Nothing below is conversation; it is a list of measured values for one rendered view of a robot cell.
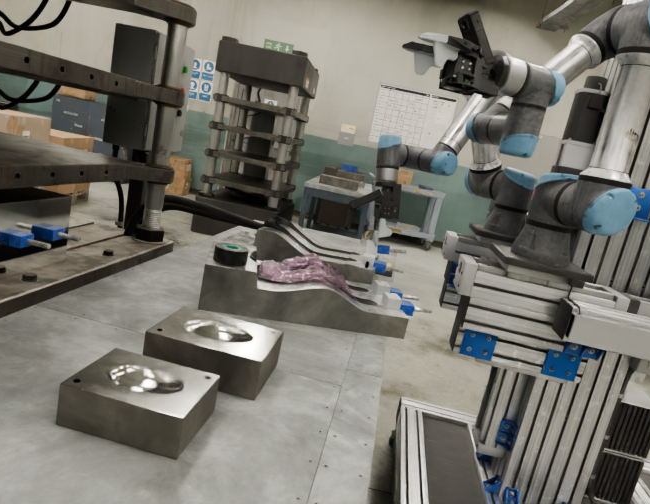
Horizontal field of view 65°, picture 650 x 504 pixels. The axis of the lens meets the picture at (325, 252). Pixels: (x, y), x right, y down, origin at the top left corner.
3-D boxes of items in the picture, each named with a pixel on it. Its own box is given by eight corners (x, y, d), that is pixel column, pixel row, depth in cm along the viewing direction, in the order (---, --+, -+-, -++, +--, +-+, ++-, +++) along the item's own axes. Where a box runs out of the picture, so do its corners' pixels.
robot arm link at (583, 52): (599, 2, 131) (453, 118, 128) (635, -7, 121) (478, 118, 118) (614, 42, 136) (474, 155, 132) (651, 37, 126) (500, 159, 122)
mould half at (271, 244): (373, 279, 180) (382, 242, 177) (368, 298, 154) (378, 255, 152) (238, 246, 185) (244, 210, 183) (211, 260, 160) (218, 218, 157)
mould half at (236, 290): (379, 304, 151) (387, 268, 149) (404, 339, 126) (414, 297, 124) (207, 277, 142) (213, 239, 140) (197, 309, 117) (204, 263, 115)
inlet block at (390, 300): (425, 318, 137) (430, 299, 136) (432, 324, 133) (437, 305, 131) (379, 310, 135) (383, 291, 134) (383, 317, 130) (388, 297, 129)
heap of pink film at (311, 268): (347, 282, 145) (352, 256, 143) (359, 303, 127) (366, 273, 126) (255, 267, 140) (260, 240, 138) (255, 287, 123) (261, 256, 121)
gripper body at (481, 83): (454, 81, 101) (505, 94, 105) (462, 36, 100) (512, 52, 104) (434, 88, 108) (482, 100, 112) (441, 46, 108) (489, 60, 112)
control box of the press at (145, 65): (153, 393, 229) (203, 50, 199) (115, 428, 199) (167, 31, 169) (108, 380, 231) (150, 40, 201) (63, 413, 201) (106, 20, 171)
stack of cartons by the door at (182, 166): (190, 194, 815) (198, 142, 798) (182, 196, 783) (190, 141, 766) (138, 183, 819) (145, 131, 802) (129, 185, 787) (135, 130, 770)
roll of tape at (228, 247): (205, 259, 119) (208, 244, 118) (225, 254, 126) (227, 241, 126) (235, 268, 116) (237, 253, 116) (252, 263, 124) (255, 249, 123)
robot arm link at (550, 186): (551, 221, 146) (565, 174, 143) (587, 232, 134) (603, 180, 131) (516, 215, 142) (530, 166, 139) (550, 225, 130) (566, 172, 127)
